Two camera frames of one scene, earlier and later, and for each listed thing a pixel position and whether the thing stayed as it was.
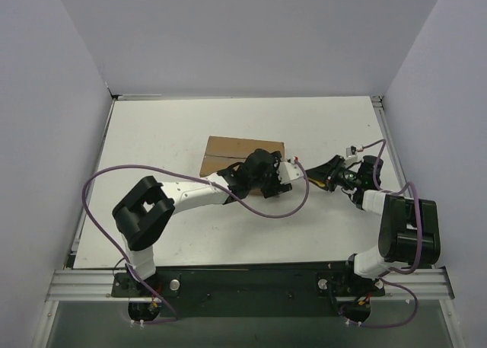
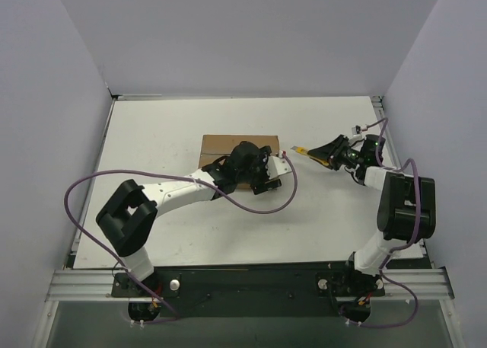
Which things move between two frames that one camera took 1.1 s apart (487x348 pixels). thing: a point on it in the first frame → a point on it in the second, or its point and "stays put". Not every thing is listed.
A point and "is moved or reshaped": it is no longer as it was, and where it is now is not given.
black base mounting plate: x=311 y=292 stays put
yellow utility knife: x=319 y=183 → x=304 y=151
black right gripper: x=336 y=174 → x=338 y=152
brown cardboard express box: x=222 y=152 is moved or reshaped
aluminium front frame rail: x=90 y=286 stays put
